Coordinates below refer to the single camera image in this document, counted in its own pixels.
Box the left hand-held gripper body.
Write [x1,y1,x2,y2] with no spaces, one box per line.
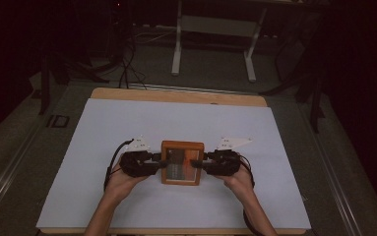
[119,135,161,179]

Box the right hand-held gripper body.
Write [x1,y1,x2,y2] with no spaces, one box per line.
[203,136,243,177]

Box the person's right hand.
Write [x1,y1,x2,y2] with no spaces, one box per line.
[213,162,255,195]

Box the person's left hand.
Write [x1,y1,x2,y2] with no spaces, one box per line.
[104,162,152,200]

